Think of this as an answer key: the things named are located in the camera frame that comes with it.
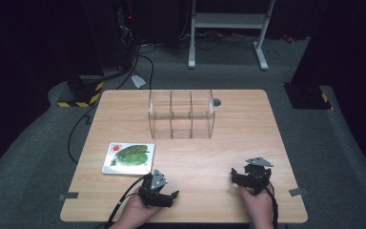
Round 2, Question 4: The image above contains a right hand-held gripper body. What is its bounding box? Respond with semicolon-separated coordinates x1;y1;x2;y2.
243;156;275;196

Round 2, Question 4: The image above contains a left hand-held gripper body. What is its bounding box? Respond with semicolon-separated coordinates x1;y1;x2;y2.
137;168;174;209

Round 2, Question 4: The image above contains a picture book with green leaf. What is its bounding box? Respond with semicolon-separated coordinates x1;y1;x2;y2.
101;141;156;177

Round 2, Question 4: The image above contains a clear acrylic divided organizer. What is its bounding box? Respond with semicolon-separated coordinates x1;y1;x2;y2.
148;89;216;140

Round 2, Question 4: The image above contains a grey tape strip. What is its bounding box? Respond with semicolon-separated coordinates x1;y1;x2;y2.
58;192;80;201
288;187;309;198

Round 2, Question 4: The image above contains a yellow black striped stand base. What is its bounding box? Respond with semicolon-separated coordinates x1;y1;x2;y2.
283;82;334;111
56;74;105;109

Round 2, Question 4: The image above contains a grey tape patch on floor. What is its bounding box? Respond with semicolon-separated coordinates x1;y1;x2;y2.
131;74;147;90

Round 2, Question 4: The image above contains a small red object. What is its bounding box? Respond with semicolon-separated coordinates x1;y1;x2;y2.
281;33;295;45

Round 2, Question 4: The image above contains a white metal stand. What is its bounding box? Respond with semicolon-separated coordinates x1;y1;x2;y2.
188;0;276;72

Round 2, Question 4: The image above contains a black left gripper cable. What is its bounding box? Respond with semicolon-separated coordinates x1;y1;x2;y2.
103;175;147;229

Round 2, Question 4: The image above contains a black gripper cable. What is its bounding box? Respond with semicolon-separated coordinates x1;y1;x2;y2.
265;181;280;229
103;175;147;229

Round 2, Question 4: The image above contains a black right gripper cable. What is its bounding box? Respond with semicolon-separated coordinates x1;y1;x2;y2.
265;181;280;229

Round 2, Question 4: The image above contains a black floor cable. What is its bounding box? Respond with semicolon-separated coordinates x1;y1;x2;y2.
67;44;141;165
136;54;155;91

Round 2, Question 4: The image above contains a dark equipment tower with wires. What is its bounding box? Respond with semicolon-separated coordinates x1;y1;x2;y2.
115;0;137;72

